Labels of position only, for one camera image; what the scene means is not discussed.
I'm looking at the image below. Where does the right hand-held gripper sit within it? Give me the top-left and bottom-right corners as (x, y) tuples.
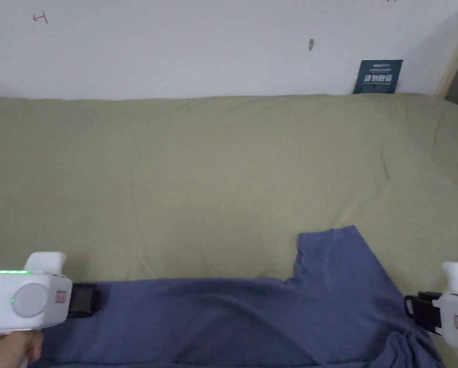
(404, 262), (458, 368)

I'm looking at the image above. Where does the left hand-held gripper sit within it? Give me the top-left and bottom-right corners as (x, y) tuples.
(0, 251), (102, 337)

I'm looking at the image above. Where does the dark blue shirt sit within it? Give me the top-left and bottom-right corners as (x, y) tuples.
(32, 225), (446, 368)

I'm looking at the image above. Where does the person's left hand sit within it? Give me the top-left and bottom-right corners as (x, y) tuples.
(0, 330), (45, 368)

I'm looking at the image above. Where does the bed with pale green sheet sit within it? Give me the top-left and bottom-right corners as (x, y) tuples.
(0, 93), (458, 368)

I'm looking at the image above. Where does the dark blue sign card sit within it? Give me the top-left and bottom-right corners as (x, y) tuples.
(352, 59), (404, 95)

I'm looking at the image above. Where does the wooden door frame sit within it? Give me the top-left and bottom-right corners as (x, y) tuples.
(433, 9), (458, 99)

